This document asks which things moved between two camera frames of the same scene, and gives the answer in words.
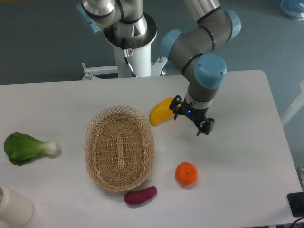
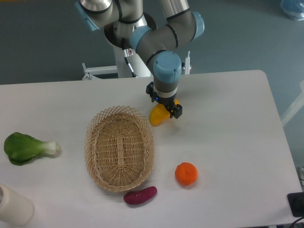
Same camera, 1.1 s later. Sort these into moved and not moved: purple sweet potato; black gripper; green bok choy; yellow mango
Moved: black gripper
Not moved: purple sweet potato; green bok choy; yellow mango
